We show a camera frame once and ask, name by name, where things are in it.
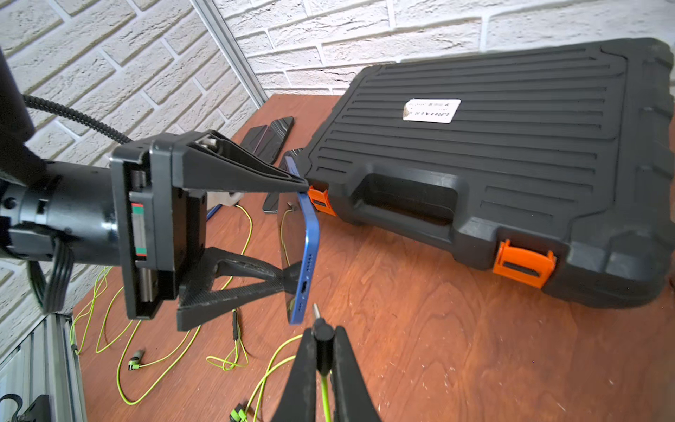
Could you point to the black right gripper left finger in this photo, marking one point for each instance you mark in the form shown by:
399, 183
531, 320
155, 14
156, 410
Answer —
298, 401

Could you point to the grey-edged large smartphone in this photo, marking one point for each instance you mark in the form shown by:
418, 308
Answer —
291, 182

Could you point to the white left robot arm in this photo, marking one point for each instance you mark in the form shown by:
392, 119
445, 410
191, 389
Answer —
55, 215

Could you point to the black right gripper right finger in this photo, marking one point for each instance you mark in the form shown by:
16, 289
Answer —
352, 400

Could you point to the black smartphone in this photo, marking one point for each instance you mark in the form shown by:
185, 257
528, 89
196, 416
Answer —
273, 140

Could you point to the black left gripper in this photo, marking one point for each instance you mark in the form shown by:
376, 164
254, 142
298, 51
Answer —
153, 227

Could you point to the aluminium corner post left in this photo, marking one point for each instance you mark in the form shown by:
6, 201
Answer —
229, 47

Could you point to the purple-edged smartphone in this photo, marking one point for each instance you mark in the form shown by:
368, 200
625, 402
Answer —
254, 138

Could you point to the black plastic tool case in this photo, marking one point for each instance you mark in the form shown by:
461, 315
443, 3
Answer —
551, 167

